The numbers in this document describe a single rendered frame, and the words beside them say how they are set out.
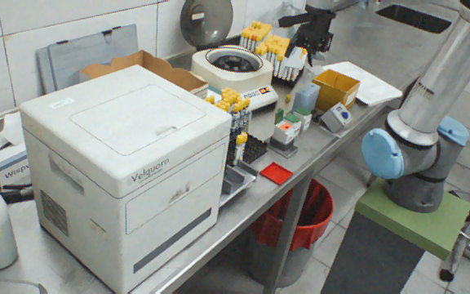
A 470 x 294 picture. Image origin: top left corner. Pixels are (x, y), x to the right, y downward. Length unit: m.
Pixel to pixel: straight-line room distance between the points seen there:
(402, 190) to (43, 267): 0.84
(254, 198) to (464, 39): 0.58
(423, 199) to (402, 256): 0.16
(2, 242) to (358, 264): 0.91
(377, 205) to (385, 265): 0.20
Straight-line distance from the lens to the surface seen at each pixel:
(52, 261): 0.94
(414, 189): 1.15
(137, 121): 0.77
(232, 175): 1.05
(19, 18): 1.23
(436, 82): 0.91
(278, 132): 1.24
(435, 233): 1.14
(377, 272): 1.29
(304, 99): 1.39
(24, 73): 1.28
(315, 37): 1.21
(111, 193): 0.68
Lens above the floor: 1.59
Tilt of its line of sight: 35 degrees down
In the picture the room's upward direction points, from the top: 10 degrees clockwise
